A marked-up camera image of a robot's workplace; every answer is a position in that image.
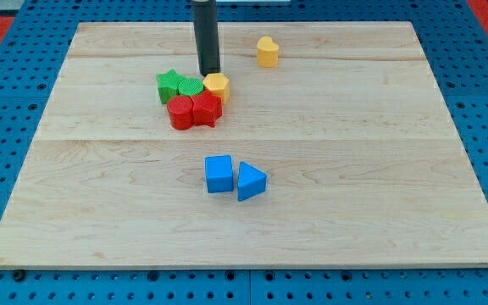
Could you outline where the yellow hexagon block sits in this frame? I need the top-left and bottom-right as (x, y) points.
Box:
(202, 73), (230, 105)

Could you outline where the blue triangle block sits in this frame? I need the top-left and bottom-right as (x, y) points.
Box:
(237, 162), (268, 202)

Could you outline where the green cylinder block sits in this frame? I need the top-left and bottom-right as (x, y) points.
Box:
(178, 77), (204, 97)

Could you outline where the red cylinder block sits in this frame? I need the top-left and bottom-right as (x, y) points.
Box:
(167, 96), (194, 130)

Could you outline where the red star block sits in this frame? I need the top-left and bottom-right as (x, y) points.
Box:
(191, 90), (223, 127)

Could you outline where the yellow heart block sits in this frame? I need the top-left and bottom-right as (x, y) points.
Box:
(257, 36), (280, 68)

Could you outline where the green star block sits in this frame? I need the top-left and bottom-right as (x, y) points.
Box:
(156, 69), (186, 104)

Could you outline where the blue cube block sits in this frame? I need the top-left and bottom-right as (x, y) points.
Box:
(204, 155), (234, 193)

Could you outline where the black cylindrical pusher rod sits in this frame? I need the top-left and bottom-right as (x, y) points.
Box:
(191, 0), (220, 76)

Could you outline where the light wooden board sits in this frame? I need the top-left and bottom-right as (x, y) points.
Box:
(0, 22), (488, 270)

